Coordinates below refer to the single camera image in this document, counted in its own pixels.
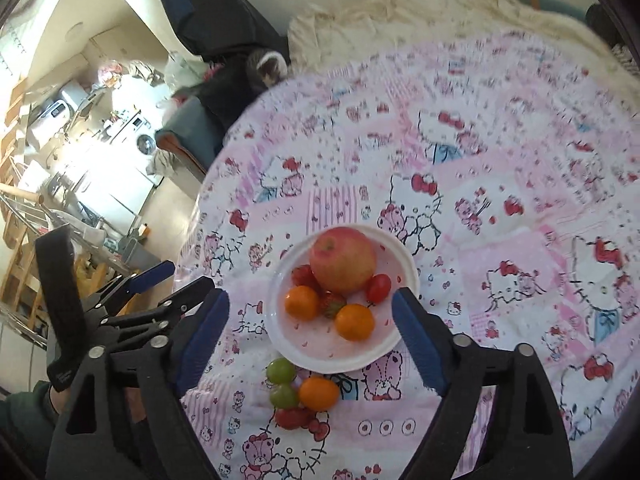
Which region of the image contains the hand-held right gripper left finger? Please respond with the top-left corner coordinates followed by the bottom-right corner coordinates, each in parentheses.
top-left (45, 290), bottom-right (231, 480)

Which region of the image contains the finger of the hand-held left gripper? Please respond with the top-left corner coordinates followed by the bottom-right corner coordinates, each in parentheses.
top-left (80, 261), bottom-right (176, 311)
top-left (100, 277), bottom-right (216, 343)

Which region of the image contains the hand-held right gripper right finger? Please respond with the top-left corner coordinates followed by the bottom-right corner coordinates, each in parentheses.
top-left (391, 287), bottom-right (573, 480)

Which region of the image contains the orange mandarin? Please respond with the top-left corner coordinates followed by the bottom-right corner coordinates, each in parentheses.
top-left (284, 285), bottom-right (321, 322)
top-left (334, 304), bottom-right (376, 342)
top-left (298, 376), bottom-right (341, 412)

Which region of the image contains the red cherry tomato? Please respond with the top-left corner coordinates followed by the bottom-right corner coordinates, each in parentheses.
top-left (365, 273), bottom-right (392, 305)
top-left (274, 407), bottom-right (313, 430)

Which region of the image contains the green grape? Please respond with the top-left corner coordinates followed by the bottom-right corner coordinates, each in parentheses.
top-left (265, 358), bottom-right (297, 385)
top-left (269, 384), bottom-right (301, 409)

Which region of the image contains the large red strawberry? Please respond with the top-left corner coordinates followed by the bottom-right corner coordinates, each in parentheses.
top-left (320, 291), bottom-right (347, 319)

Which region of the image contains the pink strawberry print bowl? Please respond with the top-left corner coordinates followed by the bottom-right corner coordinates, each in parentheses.
top-left (264, 224), bottom-right (418, 373)

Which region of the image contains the red apple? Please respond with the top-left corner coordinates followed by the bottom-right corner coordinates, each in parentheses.
top-left (309, 226), bottom-right (378, 295)

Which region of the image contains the small red strawberry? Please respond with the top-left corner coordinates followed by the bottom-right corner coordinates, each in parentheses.
top-left (291, 265), bottom-right (321, 293)

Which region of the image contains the person's left forearm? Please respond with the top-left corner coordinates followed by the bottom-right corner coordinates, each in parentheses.
top-left (0, 380), bottom-right (57, 466)

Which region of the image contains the grey bin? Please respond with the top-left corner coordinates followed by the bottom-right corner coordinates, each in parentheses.
top-left (117, 237), bottom-right (146, 266)

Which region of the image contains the wooden shelf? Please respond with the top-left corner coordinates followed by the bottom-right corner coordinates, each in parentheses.
top-left (0, 75), bottom-right (51, 346)

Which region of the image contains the light cloth pile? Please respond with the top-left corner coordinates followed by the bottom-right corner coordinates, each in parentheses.
top-left (147, 150), bottom-right (176, 176)

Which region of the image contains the white washing machine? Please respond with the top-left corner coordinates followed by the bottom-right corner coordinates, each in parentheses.
top-left (134, 130), bottom-right (158, 157)

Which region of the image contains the blue armchair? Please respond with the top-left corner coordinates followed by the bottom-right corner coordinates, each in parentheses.
top-left (155, 95), bottom-right (226, 181)

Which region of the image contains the pink cartoon printed blanket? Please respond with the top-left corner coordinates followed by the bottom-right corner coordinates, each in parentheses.
top-left (175, 30), bottom-right (640, 480)

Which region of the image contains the dark cloth on armchair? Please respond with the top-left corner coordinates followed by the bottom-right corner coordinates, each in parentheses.
top-left (192, 57), bottom-right (271, 131)

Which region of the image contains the white plastic bag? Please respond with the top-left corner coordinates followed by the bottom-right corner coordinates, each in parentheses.
top-left (162, 52), bottom-right (206, 93)

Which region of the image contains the grey white furry thing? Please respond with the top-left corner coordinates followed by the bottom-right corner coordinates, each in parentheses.
top-left (245, 47), bottom-right (290, 88)

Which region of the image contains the dark hanging jacket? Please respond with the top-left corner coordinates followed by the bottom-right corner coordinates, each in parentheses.
top-left (147, 0), bottom-right (291, 61)

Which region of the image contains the cream crumpled duvet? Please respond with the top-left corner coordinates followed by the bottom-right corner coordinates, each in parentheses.
top-left (287, 0), bottom-right (621, 81)

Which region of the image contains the black white striped cloth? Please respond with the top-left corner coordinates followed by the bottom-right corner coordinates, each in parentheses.
top-left (612, 42), bottom-right (640, 73)

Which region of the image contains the black clothing heap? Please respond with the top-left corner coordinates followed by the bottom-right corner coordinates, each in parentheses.
top-left (585, 2), bottom-right (621, 46)

